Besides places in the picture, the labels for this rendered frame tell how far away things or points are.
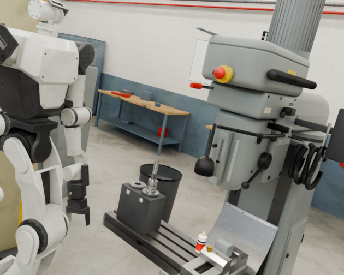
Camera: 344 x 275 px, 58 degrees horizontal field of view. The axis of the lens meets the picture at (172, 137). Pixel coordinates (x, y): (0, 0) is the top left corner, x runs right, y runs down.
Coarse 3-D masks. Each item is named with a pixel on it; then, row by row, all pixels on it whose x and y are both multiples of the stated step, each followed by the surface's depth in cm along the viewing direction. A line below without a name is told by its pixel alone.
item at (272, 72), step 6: (270, 72) 101; (276, 72) 99; (282, 72) 104; (270, 78) 101; (276, 78) 101; (282, 78) 104; (288, 78) 107; (294, 78) 112; (300, 78) 118; (294, 84) 115; (300, 84) 119; (306, 84) 123; (312, 84) 129
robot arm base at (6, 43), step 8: (0, 24) 92; (0, 32) 93; (8, 32) 95; (0, 40) 94; (8, 40) 96; (0, 48) 94; (8, 48) 97; (0, 56) 95; (8, 56) 98; (0, 64) 96
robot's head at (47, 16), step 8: (32, 0) 107; (40, 0) 106; (32, 8) 107; (40, 8) 106; (48, 8) 108; (56, 8) 114; (32, 16) 108; (40, 16) 107; (48, 16) 109; (56, 16) 113; (40, 24) 111; (48, 24) 111
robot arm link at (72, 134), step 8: (80, 112) 138; (88, 112) 143; (80, 120) 138; (88, 120) 144; (64, 128) 140; (72, 128) 139; (80, 128) 143; (72, 136) 140; (80, 136) 143; (72, 144) 141; (80, 144) 144
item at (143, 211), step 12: (132, 192) 160; (144, 192) 157; (156, 192) 160; (120, 204) 167; (132, 204) 160; (144, 204) 154; (156, 204) 156; (120, 216) 167; (132, 216) 161; (144, 216) 155; (156, 216) 159; (144, 228) 155; (156, 228) 162
